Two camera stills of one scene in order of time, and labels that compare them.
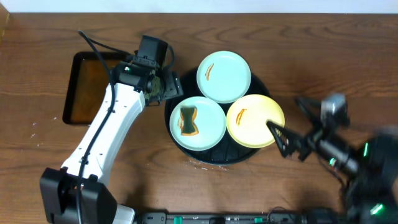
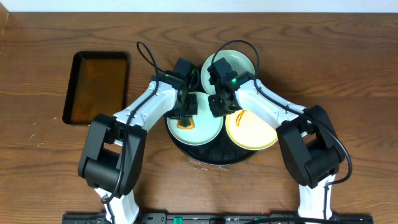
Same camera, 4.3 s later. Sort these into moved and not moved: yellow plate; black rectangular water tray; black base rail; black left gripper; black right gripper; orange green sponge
Moved: black left gripper; orange green sponge; black right gripper
Not moved: black rectangular water tray; black base rail; yellow plate
